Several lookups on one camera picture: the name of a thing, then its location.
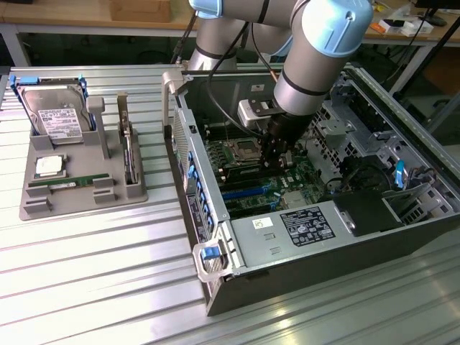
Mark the blue expansion slot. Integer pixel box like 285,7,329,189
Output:
221,184,273,201

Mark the perforated metal drive cage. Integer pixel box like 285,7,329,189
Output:
310,98,360,188

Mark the graphics card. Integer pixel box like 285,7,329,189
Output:
116,92,141,186

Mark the black open PC case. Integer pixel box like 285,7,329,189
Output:
161,63,460,317

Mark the green RAM stick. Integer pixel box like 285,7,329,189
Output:
27,173,111,189
224,162,265,180

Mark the green motherboard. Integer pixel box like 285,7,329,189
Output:
203,120,328,221

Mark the wooden workbench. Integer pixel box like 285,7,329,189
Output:
0,0,460,47

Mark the black plastic shroud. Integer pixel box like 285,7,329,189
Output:
332,189,405,237

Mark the silver metal disk bay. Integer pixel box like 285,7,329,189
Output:
366,131,454,226

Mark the thin black copper-tipped cable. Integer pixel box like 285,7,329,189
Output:
250,22,280,82

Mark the black monitor stand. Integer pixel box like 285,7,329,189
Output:
415,0,449,27

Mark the thick black looped cable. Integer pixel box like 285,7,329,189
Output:
206,22,269,139

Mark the silver chipset heatsink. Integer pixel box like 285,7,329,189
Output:
282,191,318,212

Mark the silver CPU chip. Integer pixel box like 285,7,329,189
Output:
33,155,69,180

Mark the hard disk with blue bracket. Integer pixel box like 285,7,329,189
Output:
9,74,97,145

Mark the grey power supply unit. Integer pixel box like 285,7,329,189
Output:
229,200,357,271

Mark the orange and white box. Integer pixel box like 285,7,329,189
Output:
372,17,405,35

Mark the grey parts rack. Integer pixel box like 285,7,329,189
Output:
18,96,150,221

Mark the black cable with metal plug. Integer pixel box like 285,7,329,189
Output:
171,9,199,66

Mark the CPU socket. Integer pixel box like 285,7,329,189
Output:
223,137,265,163

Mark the black tripod pole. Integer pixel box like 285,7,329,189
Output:
390,16,460,101

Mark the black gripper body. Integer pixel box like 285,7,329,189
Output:
261,111,312,152

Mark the blue cable tab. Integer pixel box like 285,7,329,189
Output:
393,160,408,188

